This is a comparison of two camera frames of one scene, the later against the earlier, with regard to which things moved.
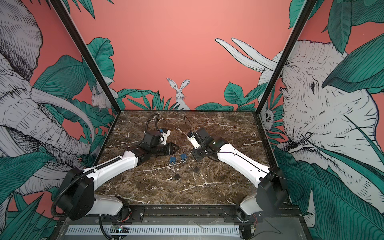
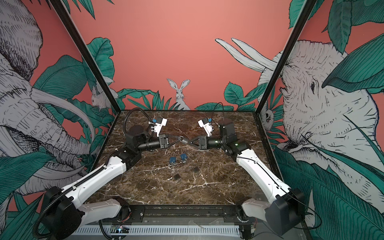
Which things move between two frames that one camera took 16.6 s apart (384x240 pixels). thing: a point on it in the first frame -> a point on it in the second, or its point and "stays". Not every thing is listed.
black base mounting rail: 181,214 stays
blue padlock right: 184,157 stays
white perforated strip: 159,230 stays
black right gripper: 194,152 -> 204,143
